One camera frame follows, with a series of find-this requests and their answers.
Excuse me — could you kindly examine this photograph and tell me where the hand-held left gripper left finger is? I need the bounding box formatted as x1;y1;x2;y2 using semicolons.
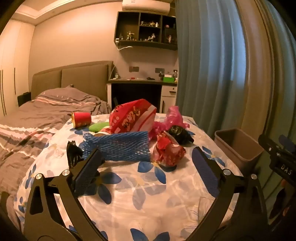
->
24;149;102;241

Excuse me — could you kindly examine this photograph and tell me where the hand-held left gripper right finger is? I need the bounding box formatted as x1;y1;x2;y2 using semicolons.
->
187;147;270;241

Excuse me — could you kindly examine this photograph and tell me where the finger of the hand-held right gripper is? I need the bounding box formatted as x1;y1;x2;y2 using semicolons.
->
258;134;296;160

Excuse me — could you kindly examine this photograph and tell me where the small black plastic bag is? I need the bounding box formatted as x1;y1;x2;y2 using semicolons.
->
66;140;85;168

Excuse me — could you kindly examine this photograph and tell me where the blue foam net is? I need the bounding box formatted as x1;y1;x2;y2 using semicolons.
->
80;131;151;163

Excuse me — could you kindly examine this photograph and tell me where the red wrapper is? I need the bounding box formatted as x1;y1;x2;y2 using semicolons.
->
153;131;186;167

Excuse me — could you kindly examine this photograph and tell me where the green foam net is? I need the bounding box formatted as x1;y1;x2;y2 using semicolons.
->
89;122;109;133

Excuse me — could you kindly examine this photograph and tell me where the shiny black plastic bag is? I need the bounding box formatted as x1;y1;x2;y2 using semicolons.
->
167;125;195;145

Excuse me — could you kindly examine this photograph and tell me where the small red paper cup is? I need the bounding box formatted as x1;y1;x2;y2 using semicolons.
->
71;112;92;128

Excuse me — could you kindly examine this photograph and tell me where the pink plastic bag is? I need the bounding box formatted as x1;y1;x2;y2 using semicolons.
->
148;106;190;141

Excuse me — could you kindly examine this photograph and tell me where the red snack bag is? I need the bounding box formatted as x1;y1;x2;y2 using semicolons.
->
109;99;156;135

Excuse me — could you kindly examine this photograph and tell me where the grey striped bedding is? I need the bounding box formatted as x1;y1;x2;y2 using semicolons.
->
0;85;112;202

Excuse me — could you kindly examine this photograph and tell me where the white drawer cabinet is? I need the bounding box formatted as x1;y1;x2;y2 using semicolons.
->
161;85;178;114

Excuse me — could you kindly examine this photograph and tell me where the brown padded headboard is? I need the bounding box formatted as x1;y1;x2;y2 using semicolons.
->
31;61;114;102

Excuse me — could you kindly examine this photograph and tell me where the black nightstand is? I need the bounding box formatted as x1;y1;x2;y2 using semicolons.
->
17;92;31;107

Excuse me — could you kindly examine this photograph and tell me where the dark desk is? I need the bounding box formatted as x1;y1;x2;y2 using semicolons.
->
107;79;178;114

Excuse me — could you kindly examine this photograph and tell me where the blue curtain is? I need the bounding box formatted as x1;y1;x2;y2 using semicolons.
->
174;0;249;143

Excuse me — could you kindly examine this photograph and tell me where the white wardrobe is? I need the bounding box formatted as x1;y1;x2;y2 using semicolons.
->
0;20;35;116

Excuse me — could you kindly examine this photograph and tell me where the group of small figurines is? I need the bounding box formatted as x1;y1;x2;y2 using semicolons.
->
119;20;174;43

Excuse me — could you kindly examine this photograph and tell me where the white air conditioner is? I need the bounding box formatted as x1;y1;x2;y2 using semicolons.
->
122;0;173;11

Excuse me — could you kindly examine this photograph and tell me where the white cable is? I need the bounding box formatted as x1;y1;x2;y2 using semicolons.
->
117;38;133;50

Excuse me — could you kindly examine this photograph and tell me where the dark wall shelf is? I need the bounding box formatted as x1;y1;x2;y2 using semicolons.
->
114;11;178;50

